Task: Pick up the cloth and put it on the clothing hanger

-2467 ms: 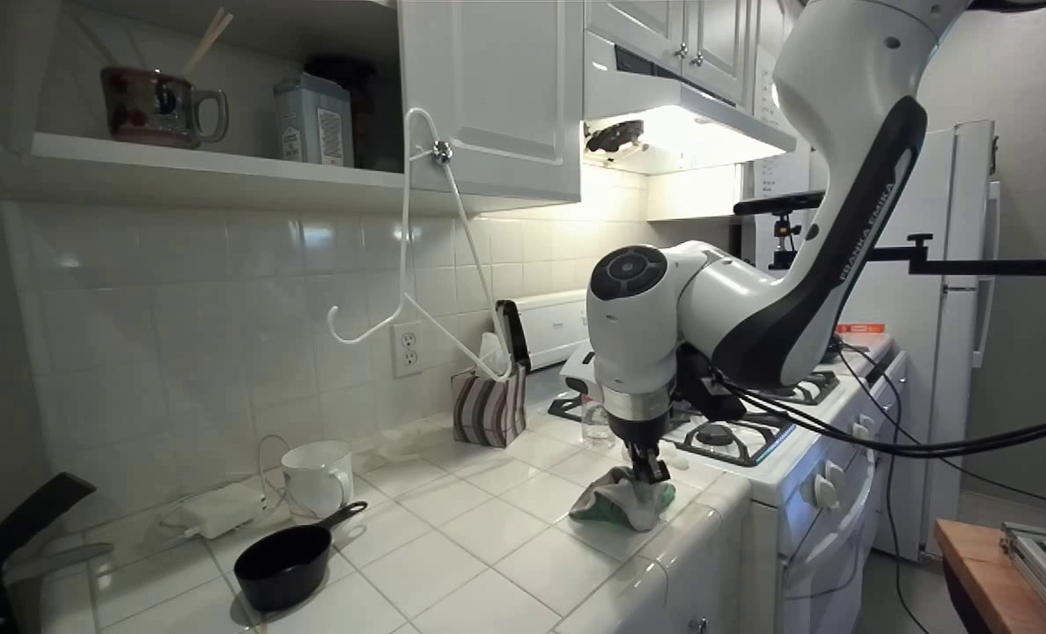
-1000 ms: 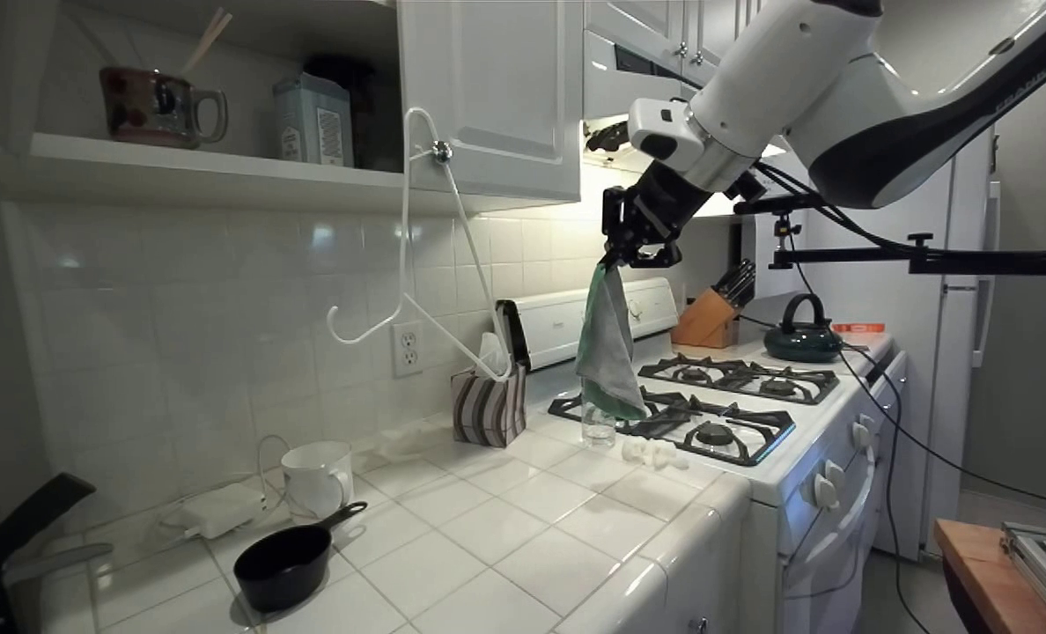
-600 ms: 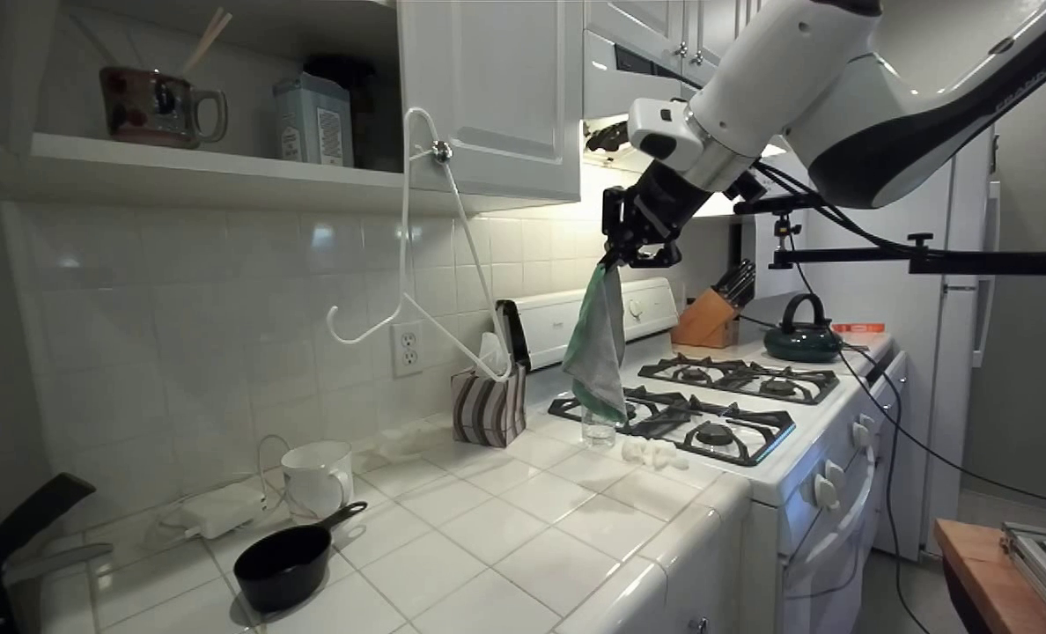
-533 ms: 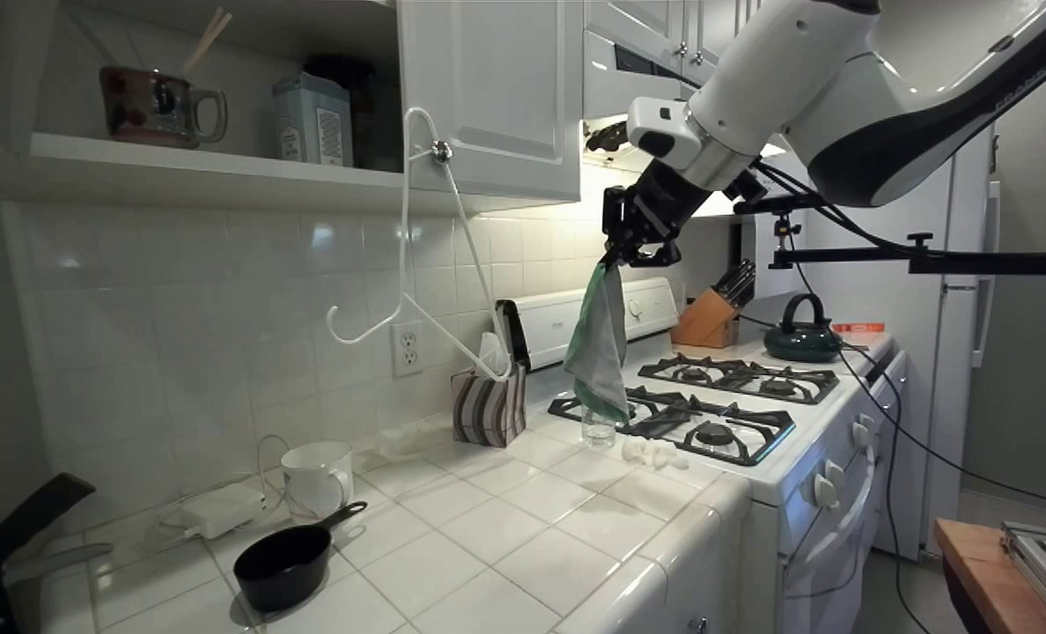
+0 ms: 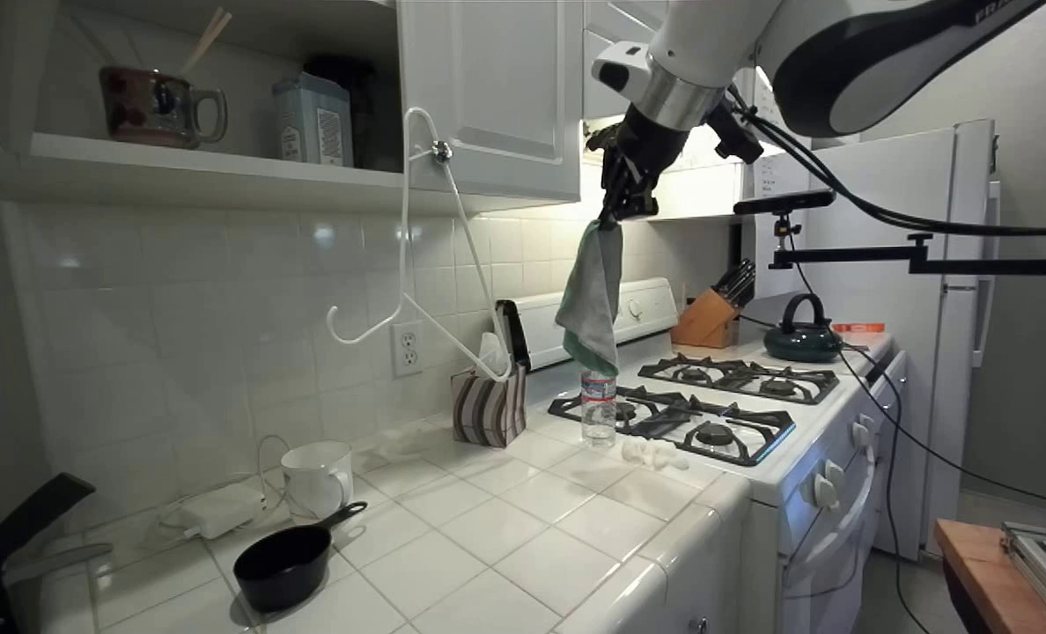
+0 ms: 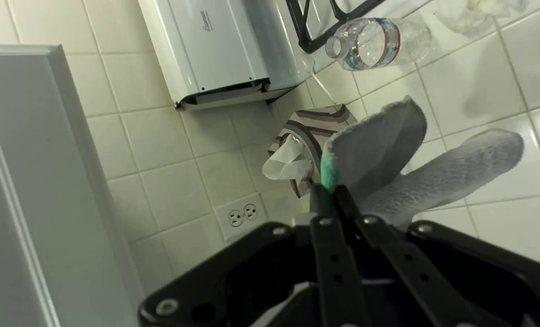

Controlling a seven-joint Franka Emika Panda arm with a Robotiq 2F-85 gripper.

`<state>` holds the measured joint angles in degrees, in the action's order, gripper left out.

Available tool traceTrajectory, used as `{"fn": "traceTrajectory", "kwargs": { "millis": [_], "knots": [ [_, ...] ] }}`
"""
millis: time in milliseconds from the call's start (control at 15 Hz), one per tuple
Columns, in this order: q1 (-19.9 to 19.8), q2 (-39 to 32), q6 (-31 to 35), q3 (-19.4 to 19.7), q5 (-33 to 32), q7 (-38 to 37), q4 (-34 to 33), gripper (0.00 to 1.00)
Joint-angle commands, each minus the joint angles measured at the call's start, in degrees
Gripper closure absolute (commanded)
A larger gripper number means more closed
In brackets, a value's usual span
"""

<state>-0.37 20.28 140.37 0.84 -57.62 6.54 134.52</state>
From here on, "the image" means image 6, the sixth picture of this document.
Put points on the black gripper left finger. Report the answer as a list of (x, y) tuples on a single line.
[(335, 273)]

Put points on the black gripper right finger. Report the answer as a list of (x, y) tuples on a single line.
[(415, 266)]

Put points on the green and grey cloth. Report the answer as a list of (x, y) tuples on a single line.
[(372, 146)]

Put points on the white paper napkin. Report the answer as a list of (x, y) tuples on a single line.
[(284, 160)]

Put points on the clear plastic water bottle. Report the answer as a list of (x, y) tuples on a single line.
[(372, 42)]

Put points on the white gas stove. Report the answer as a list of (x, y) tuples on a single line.
[(221, 48)]

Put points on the white closed cabinet door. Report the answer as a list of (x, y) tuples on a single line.
[(26, 182)]

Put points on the white wall outlet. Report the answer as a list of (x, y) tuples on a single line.
[(242, 215)]

